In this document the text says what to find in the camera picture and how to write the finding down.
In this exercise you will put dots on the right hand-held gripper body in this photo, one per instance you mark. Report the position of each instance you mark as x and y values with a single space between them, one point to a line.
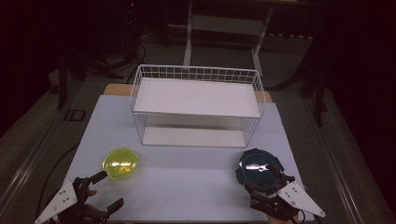
299 199

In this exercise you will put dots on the person's right hand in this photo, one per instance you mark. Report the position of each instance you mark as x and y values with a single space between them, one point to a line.
280 221

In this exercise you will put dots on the metal floor rail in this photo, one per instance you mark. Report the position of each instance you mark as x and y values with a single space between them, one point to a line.
28 161
339 174

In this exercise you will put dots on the dark equipment with red light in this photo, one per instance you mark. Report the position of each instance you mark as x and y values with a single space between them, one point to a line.
132 18

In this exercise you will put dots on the white metal frame stand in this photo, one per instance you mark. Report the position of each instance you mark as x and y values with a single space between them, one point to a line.
187 46

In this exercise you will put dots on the yellow plastic bowl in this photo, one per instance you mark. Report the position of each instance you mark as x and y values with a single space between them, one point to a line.
120 163

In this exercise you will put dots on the black metal stand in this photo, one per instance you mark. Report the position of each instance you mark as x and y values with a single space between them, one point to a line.
319 102

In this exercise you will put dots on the glass container with dark lid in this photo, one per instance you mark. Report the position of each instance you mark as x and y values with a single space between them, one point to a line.
257 174

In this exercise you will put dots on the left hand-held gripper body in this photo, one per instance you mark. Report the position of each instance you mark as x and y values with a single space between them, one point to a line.
59 200

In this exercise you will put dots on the person's left hand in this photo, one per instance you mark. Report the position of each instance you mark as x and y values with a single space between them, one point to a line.
92 193

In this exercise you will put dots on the pale blue table mat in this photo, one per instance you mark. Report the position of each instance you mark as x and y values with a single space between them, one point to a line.
186 189

